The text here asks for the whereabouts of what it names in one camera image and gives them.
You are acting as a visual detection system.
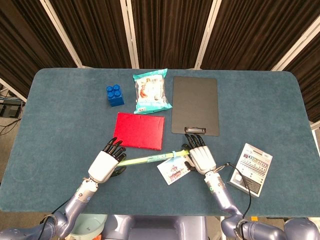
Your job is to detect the black equipment box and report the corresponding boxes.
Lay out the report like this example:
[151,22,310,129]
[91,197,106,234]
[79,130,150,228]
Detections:
[0,97,26,117]

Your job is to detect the black clipboard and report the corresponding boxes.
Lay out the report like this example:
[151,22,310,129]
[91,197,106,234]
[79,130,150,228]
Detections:
[170,75,221,137]

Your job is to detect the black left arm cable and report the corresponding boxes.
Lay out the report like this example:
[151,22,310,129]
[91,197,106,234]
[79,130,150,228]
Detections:
[39,194,83,240]

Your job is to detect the blue toy building block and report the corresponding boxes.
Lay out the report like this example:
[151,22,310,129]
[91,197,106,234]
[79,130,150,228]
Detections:
[105,84,126,108]

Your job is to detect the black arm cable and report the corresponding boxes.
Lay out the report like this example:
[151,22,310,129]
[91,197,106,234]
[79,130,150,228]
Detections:
[39,194,83,240]
[213,162,252,240]

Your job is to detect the grey-blue robot torso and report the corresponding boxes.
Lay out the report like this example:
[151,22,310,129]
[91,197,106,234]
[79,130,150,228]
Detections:
[102,214,223,240]

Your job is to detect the red flat notebook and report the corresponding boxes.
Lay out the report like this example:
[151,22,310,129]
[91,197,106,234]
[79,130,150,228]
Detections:
[113,112,166,151]

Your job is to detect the white picture postcard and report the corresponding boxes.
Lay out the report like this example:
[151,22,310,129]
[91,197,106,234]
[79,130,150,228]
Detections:
[156,157,191,186]

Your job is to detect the brown curtain partition screen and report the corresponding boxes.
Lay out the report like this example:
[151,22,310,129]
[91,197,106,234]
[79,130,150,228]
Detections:
[121,0,222,70]
[272,17,320,123]
[49,0,140,70]
[0,0,85,98]
[194,0,320,72]

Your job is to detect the yellow and teal water pump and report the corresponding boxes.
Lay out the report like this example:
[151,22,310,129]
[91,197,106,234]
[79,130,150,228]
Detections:
[117,149,191,168]

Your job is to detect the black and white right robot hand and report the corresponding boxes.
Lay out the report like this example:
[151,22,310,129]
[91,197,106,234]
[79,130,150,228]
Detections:
[181,133,217,175]

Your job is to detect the teal snack bag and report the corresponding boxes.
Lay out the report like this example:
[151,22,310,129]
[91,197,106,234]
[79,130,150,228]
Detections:
[132,68,173,115]

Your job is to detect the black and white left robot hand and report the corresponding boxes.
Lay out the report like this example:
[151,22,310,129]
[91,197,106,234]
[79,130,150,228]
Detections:
[87,137,128,184]

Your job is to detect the pale green plastic basin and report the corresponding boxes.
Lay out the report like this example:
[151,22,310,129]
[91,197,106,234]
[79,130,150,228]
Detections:
[67,215,107,240]

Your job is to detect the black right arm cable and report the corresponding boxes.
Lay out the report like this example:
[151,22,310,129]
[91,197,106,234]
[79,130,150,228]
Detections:
[213,162,252,240]

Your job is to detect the grey printed flat box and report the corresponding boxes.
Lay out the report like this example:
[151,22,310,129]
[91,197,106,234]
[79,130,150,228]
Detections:
[227,142,274,198]

